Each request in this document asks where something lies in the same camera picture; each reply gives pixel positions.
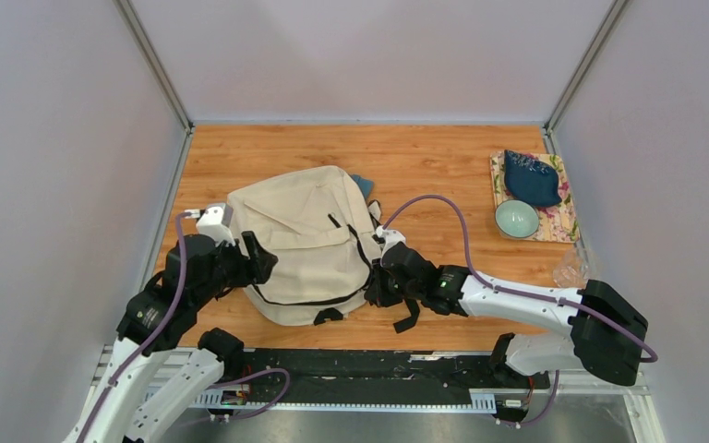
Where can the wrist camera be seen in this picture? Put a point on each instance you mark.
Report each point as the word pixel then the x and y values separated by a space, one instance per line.
pixel 214 222
pixel 388 238

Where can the floral placemat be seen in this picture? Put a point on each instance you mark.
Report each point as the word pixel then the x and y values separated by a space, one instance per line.
pixel 558 224

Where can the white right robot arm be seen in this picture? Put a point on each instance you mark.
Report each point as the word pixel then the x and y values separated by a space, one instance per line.
pixel 592 328

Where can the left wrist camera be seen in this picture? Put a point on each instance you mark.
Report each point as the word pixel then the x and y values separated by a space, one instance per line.
pixel 214 222

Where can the dark blue embroidered pouch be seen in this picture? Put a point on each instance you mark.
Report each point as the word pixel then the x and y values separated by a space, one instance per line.
pixel 531 181

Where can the light green ceramic bowl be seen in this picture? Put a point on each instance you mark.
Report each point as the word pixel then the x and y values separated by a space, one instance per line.
pixel 516 219

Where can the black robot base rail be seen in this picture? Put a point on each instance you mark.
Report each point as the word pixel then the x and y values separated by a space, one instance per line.
pixel 370 381

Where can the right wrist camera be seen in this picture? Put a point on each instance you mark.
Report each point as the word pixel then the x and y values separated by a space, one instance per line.
pixel 388 238

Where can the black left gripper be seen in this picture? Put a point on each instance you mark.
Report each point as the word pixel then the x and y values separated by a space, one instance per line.
pixel 258 269

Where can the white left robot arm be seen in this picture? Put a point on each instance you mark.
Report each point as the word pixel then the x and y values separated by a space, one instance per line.
pixel 150 330

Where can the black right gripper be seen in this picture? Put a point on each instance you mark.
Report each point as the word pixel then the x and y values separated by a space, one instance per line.
pixel 376 293

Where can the clear drinking glass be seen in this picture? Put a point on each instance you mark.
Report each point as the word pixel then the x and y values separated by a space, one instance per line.
pixel 576 268

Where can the beige canvas backpack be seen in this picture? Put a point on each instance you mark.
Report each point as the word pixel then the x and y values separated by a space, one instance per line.
pixel 323 232

